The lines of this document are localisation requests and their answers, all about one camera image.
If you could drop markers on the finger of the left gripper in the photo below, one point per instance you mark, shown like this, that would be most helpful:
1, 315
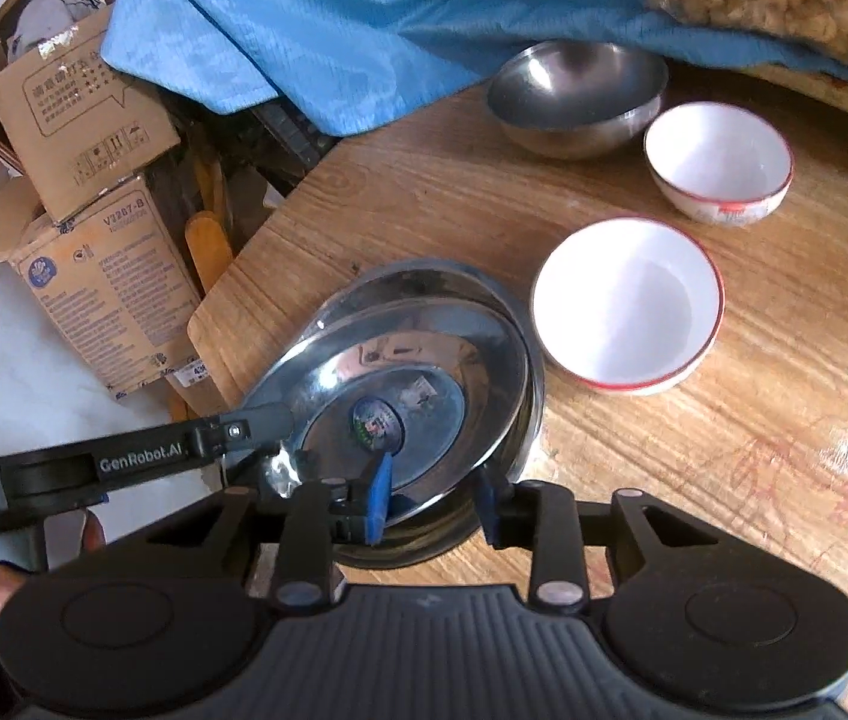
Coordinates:
97, 466

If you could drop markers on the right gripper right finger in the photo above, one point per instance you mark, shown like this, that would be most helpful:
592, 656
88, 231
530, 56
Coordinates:
540, 518

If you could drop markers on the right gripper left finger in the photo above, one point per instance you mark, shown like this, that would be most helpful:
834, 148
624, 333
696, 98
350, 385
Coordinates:
325, 514

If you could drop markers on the steel plate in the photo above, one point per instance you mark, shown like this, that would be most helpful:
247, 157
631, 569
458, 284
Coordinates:
331, 382
475, 398

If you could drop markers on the large white red-rimmed bowl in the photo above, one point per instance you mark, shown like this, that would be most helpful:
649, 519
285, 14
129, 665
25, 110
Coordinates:
629, 306

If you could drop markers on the small white red-rimmed bowl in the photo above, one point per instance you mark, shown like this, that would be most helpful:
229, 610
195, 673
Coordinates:
719, 164

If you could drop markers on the stainless steel bowl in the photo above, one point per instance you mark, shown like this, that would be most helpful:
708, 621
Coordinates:
575, 100

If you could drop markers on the wooden chair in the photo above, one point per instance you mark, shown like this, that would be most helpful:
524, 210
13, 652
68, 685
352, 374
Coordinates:
207, 234

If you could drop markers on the lower printed cardboard box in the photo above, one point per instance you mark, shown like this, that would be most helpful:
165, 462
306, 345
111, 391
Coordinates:
112, 280

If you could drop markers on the upper cardboard box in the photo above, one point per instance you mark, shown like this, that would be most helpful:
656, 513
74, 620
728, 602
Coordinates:
78, 126

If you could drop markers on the blue cloth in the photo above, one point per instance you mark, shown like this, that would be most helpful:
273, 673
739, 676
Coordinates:
354, 65

